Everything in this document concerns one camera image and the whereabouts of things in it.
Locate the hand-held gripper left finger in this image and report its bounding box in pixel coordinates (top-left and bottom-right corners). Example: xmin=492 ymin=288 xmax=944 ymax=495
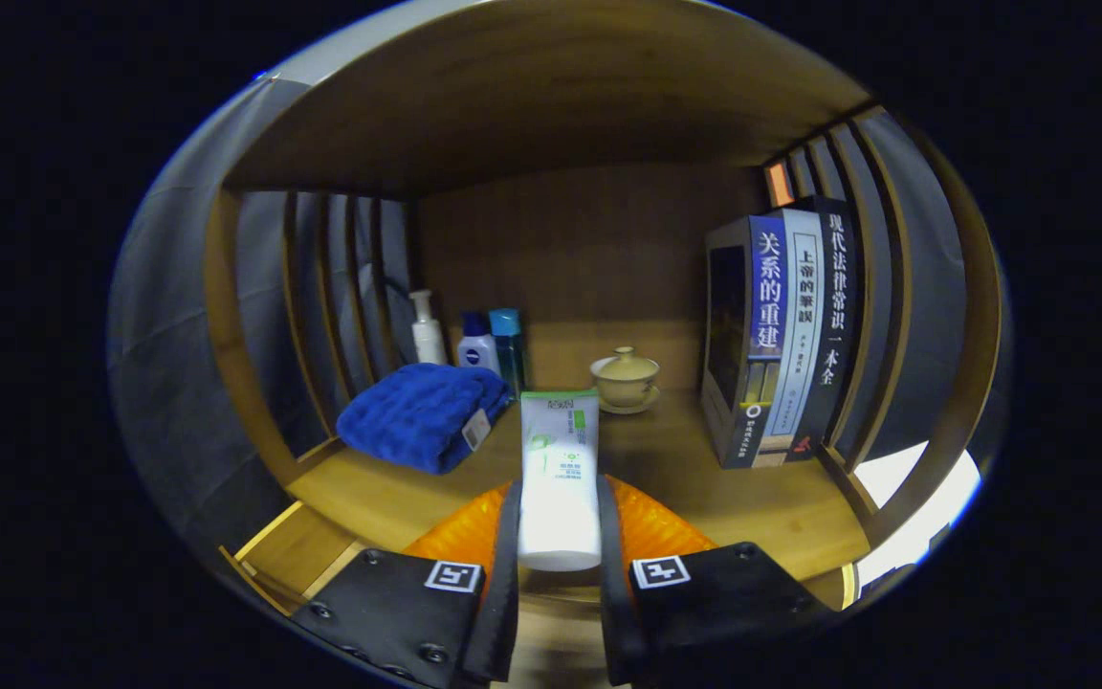
xmin=291 ymin=478 xmax=523 ymax=689

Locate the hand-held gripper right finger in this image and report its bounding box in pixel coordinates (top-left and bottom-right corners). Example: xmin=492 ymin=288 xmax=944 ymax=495
xmin=597 ymin=474 xmax=834 ymax=688

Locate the white green cosmetic tube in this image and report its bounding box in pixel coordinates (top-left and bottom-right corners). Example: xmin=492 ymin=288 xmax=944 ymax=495
xmin=517 ymin=389 xmax=604 ymax=573

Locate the wooden countertop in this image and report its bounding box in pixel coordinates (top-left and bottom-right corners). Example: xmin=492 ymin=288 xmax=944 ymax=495
xmin=285 ymin=388 xmax=872 ymax=585

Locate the wooden cabinet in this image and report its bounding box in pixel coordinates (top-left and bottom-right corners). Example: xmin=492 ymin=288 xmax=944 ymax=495
xmin=189 ymin=0 xmax=1006 ymax=689

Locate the beige saucer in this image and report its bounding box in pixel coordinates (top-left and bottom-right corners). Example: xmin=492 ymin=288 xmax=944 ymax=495
xmin=597 ymin=388 xmax=661 ymax=416

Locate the blue folded towel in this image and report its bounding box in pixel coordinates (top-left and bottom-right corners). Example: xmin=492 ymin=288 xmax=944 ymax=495
xmin=336 ymin=362 xmax=512 ymax=476

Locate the beige lidded teacup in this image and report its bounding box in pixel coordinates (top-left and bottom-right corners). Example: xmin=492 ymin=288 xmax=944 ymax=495
xmin=590 ymin=345 xmax=661 ymax=410

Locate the white bottle blue cap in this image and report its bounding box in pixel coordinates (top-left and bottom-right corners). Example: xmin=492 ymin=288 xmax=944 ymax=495
xmin=456 ymin=311 xmax=502 ymax=376

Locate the teal blue bottle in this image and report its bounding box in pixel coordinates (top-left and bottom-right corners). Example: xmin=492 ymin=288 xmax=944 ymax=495
xmin=488 ymin=307 xmax=528 ymax=398

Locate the white pump bottle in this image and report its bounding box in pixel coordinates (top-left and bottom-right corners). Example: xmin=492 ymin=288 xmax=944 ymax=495
xmin=408 ymin=289 xmax=448 ymax=367

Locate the white side table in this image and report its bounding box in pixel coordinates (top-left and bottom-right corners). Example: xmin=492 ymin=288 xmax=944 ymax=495
xmin=852 ymin=440 xmax=982 ymax=587

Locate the blue spine book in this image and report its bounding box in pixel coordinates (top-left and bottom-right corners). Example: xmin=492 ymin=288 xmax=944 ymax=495
xmin=701 ymin=214 xmax=791 ymax=470

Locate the white spine book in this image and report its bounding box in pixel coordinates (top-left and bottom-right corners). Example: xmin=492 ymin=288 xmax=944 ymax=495
xmin=761 ymin=208 xmax=827 ymax=467

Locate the black spine book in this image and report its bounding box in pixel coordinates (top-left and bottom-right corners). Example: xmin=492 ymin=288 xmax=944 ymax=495
xmin=785 ymin=195 xmax=858 ymax=463

